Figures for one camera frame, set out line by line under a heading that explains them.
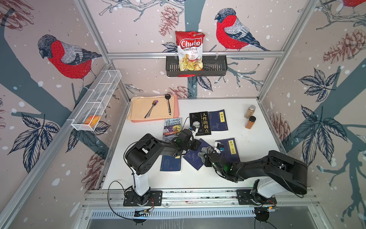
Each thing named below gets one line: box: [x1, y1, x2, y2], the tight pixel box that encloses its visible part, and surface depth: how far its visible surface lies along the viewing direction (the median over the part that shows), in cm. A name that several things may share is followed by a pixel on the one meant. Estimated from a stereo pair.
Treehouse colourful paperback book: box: [162, 117, 182, 142], surface depth 103 cm
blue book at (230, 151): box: [215, 137, 241, 164], surface depth 91 cm
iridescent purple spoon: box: [144, 99, 159, 119], surface depth 116 cm
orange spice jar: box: [244, 115, 257, 130], surface depth 98 cm
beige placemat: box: [126, 95, 176, 121], surface depth 118 cm
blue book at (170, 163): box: [160, 155, 182, 173], surface depth 87 cm
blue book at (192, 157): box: [182, 138, 213, 171], surface depth 89 cm
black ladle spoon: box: [164, 93, 172, 116], surface depth 124 cm
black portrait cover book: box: [189, 111, 212, 136], surface depth 106 cm
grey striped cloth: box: [197, 146, 214, 163], surface depth 88 cm
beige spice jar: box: [244, 104, 256, 119], surface depth 105 cm
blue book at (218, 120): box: [208, 109, 229, 132], surface depth 107 cm
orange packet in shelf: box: [83, 115, 101, 129], surface depth 68 cm
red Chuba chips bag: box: [175, 30, 206, 78], surface depth 85 cm
